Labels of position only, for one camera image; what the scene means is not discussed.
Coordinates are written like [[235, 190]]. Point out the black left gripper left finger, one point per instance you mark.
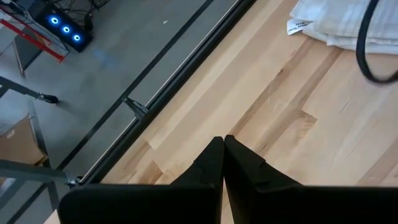
[[186, 202]]

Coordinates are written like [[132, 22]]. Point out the metal cart with castors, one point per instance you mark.
[[31, 172]]

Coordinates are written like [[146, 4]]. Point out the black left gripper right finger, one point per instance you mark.
[[280, 205]]

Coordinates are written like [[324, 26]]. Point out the computer tower blue lights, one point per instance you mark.
[[62, 31]]

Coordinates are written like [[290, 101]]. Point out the cardboard box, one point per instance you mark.
[[18, 143]]

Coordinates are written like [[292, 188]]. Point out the black table frame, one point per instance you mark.
[[174, 87]]

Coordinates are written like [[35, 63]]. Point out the red metal frame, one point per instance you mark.
[[31, 39]]

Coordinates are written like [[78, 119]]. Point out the white checked towel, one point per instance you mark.
[[335, 21]]

